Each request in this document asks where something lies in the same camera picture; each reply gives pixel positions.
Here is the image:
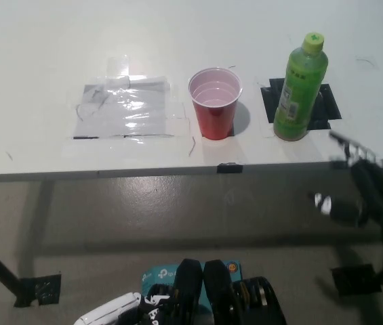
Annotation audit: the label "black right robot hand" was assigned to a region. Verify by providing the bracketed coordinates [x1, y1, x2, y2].
[313, 130, 383, 244]

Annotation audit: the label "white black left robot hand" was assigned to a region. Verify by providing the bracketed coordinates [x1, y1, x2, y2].
[77, 292, 178, 325]

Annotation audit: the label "black robot torso blocks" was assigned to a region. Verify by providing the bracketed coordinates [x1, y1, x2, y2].
[146, 259, 287, 325]

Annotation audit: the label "green plastic bottle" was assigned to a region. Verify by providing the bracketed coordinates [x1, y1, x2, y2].
[273, 32, 329, 141]

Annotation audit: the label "red plastic cup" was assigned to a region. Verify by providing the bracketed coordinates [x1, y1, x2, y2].
[187, 67, 245, 141]

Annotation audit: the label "clear taped plastic sheet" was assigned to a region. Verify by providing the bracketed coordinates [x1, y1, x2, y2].
[72, 76, 175, 139]

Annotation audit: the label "large black tape patch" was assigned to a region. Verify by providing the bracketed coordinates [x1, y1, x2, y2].
[260, 78, 343, 130]

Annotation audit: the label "teal router box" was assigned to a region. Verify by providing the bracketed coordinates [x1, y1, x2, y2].
[141, 259, 243, 305]

